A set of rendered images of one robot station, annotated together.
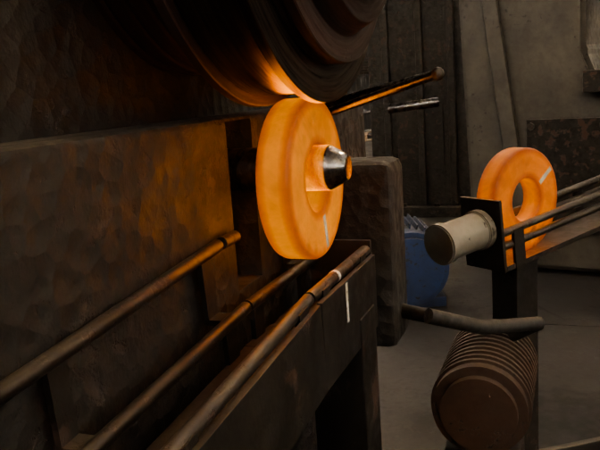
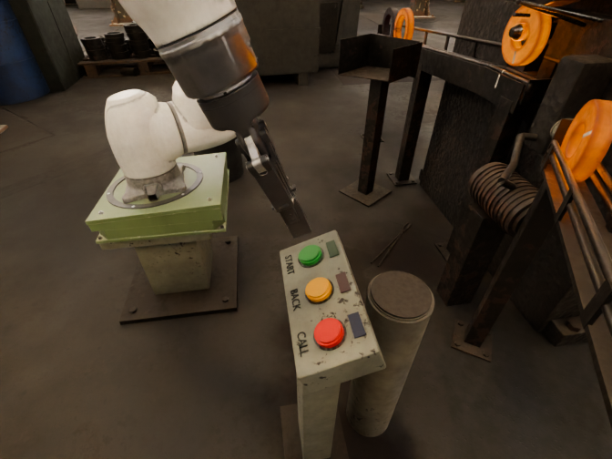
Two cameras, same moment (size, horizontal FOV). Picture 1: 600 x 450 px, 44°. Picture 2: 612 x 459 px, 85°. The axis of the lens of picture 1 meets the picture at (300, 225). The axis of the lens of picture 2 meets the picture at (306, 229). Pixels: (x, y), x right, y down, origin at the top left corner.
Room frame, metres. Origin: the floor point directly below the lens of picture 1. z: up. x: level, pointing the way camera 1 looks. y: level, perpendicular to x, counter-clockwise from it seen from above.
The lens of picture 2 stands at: (1.37, -1.12, 0.99)
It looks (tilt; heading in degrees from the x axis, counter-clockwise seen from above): 39 degrees down; 150
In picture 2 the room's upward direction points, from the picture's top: straight up
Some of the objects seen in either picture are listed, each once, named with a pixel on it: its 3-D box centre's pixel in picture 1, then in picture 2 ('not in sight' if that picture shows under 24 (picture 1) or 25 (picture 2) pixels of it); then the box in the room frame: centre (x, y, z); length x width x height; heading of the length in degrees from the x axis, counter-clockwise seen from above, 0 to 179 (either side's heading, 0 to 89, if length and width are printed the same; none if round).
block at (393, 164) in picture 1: (360, 250); (567, 107); (0.94, -0.08, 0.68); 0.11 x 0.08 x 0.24; 69
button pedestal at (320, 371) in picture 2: not in sight; (315, 383); (1.09, -0.93, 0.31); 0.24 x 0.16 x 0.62; 159
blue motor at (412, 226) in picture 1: (402, 257); not in sight; (2.97, -0.42, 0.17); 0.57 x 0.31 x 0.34; 179
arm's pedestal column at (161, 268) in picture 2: not in sight; (178, 247); (0.34, -1.08, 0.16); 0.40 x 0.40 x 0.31; 69
